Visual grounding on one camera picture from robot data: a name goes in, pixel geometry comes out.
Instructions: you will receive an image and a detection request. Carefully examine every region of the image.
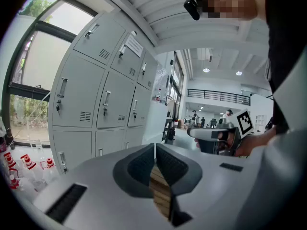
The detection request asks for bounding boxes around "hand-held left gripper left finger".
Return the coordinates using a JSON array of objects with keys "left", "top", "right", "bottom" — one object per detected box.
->
[{"left": 112, "top": 142, "right": 156, "bottom": 199}]

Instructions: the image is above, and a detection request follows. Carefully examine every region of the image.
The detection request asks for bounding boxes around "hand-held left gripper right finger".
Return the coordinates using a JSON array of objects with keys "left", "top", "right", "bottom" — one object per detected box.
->
[{"left": 155, "top": 142, "right": 203, "bottom": 228}]

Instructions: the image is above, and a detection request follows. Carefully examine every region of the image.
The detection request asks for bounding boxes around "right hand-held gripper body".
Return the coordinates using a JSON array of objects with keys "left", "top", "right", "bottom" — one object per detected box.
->
[{"left": 187, "top": 108, "right": 254, "bottom": 157}]

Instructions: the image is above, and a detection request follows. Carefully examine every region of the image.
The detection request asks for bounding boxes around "white metal locker cabinet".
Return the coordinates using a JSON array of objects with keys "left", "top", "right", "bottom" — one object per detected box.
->
[{"left": 47, "top": 11, "right": 159, "bottom": 175}]

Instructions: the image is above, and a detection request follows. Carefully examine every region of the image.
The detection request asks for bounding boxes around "person's right forearm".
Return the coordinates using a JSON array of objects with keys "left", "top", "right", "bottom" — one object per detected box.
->
[{"left": 249, "top": 125, "right": 278, "bottom": 154}]

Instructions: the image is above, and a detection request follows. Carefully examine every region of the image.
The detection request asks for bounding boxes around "person's right hand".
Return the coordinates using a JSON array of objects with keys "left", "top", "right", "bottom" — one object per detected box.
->
[{"left": 226, "top": 132, "right": 255, "bottom": 157}]

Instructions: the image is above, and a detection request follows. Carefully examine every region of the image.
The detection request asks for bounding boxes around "black balcony railing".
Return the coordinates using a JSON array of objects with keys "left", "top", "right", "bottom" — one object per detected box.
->
[{"left": 187, "top": 88, "right": 251, "bottom": 106}]

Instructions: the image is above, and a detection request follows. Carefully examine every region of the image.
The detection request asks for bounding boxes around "white foam partition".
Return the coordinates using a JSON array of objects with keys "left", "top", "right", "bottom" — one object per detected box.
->
[{"left": 143, "top": 101, "right": 169, "bottom": 145}]

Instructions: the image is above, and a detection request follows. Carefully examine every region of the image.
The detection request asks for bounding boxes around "person's black shirt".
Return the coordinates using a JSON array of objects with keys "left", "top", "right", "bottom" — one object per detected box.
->
[{"left": 262, "top": 0, "right": 307, "bottom": 135}]

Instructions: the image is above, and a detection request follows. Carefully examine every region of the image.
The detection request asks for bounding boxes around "person's head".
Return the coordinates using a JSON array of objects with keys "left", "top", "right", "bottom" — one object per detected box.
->
[{"left": 195, "top": 0, "right": 267, "bottom": 21}]

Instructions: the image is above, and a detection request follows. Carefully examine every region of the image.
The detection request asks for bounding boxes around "white paper label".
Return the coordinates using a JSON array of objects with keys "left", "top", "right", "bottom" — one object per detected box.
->
[{"left": 124, "top": 34, "right": 144, "bottom": 58}]

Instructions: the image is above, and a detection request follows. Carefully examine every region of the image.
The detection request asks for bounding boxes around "black head-worn camera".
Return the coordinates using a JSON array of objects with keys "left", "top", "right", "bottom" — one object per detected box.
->
[{"left": 183, "top": 0, "right": 203, "bottom": 21}]

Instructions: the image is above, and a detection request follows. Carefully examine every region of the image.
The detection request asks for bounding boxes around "black window frame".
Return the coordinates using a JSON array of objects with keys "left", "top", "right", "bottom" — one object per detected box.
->
[{"left": 1, "top": 0, "right": 96, "bottom": 149}]

